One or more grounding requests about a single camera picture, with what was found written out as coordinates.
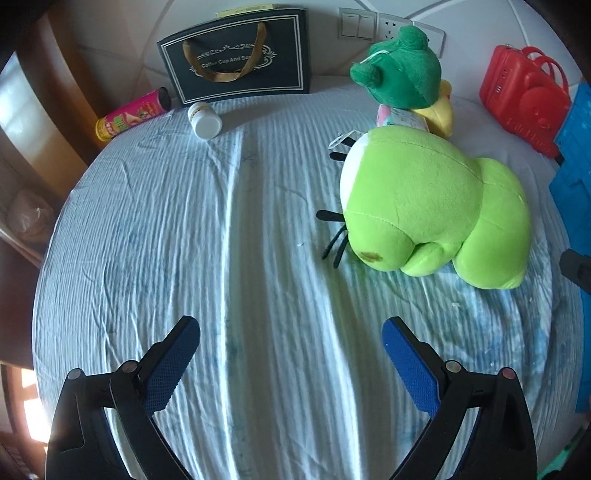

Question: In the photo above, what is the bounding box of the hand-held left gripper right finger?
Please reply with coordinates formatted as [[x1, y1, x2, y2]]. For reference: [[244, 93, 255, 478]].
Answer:
[[381, 316, 539, 480]]

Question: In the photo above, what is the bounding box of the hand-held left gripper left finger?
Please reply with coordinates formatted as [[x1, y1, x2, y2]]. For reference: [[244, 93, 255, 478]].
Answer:
[[46, 316, 201, 480]]

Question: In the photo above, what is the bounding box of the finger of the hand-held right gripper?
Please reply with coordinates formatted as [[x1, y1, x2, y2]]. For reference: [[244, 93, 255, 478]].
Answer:
[[559, 248, 591, 295]]

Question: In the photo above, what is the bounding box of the blue plastic basket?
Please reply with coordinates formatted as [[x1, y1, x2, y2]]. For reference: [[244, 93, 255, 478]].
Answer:
[[549, 83, 591, 252]]

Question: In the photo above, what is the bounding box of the light blue striped bed sheet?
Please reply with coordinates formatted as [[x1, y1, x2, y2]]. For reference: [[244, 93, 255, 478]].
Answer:
[[31, 85, 585, 480]]

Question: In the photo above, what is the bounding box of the lime green plush frog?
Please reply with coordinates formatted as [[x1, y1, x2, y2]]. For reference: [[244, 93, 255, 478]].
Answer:
[[316, 127, 533, 291]]

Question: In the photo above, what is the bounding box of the red plastic carry case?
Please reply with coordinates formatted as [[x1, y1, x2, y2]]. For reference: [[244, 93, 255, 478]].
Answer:
[[479, 44, 573, 158]]

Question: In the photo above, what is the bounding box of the clear plastic bag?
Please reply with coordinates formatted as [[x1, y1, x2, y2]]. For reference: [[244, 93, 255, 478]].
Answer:
[[7, 191, 54, 243]]

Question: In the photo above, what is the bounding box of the yellow plush toy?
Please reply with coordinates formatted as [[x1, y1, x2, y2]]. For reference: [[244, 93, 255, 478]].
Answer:
[[413, 78, 456, 138]]

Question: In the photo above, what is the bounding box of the pastel plush toy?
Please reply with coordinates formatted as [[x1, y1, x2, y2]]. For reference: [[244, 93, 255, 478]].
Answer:
[[376, 103, 428, 134]]

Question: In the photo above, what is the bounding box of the white pill bottle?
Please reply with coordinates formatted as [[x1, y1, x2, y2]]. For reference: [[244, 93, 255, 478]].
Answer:
[[187, 102, 223, 140]]

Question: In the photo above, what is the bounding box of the pink potato chip can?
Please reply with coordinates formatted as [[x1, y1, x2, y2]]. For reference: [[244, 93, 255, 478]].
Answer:
[[95, 87, 172, 143]]

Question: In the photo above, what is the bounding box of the dark green plush toy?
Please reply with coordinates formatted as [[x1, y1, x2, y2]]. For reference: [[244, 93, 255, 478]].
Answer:
[[349, 25, 443, 110]]

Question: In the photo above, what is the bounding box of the wooden bedside cabinet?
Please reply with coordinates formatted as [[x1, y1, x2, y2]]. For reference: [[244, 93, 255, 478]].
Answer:
[[0, 0, 116, 259]]

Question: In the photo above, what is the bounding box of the black paper gift bag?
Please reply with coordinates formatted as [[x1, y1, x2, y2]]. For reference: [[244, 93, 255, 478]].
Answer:
[[156, 6, 311, 107]]

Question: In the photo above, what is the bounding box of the white wall plate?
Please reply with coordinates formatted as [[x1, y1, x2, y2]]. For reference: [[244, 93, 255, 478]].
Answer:
[[412, 20, 447, 58]]

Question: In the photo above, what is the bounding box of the white wall socket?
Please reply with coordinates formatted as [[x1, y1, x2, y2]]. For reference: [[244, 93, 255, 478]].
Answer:
[[375, 12, 415, 43]]

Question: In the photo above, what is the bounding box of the double wall light switch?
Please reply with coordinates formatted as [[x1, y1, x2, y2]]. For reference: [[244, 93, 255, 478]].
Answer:
[[338, 7, 378, 42]]

